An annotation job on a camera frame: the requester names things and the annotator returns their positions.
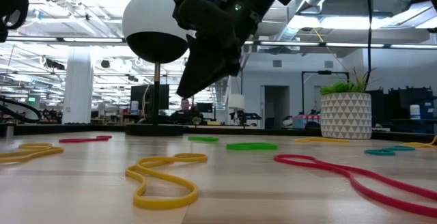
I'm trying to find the green rubber band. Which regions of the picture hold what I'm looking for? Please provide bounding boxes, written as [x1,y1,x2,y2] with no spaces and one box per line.
[226,142,279,152]
[188,135,220,143]

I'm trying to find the potted plant in patterned planter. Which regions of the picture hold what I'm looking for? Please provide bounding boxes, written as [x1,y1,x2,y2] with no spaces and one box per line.
[319,67,378,140]

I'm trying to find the black aluminium table frame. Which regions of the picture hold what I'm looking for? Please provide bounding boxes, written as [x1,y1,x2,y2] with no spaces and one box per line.
[0,123,437,145]

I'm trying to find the white building column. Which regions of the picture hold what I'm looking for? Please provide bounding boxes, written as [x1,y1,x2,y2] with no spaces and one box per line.
[62,45,94,125]

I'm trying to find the white lampshade lamp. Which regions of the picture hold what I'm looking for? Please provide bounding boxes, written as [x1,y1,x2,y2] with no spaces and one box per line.
[227,94,246,111]

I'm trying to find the white globe table lamp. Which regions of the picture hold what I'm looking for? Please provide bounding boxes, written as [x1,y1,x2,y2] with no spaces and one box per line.
[122,0,193,137]

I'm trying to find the black ceiling track light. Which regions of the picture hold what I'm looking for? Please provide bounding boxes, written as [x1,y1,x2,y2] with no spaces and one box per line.
[45,57,66,71]

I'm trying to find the teal rubber band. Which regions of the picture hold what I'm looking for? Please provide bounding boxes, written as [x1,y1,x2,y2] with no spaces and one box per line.
[364,145,417,157]

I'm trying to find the pink blue striped box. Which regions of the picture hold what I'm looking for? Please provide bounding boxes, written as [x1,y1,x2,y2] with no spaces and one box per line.
[292,114,322,130]

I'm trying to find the yellow rubber band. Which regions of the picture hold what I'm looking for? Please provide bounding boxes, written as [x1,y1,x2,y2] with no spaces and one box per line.
[125,153,209,212]
[0,143,65,165]
[292,137,350,144]
[400,135,437,150]

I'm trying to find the red rubber band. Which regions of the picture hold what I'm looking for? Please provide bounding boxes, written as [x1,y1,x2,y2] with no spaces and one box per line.
[273,154,437,219]
[59,135,113,144]

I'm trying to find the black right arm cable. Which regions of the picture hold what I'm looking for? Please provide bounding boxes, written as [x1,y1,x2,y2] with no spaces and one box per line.
[363,0,373,85]

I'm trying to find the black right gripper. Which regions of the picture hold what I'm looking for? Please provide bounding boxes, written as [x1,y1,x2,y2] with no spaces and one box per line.
[173,0,262,98]

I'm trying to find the person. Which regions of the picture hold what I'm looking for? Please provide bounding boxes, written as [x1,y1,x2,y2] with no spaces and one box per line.
[169,98,203,126]

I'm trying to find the black equipment rack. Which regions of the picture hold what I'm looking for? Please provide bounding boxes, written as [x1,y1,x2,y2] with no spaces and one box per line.
[365,86,437,135]

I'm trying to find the black computer monitor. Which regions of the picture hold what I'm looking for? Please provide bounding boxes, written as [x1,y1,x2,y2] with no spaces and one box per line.
[130,84,171,120]

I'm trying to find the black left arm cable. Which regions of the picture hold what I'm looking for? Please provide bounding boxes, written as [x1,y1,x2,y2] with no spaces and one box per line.
[2,0,30,31]

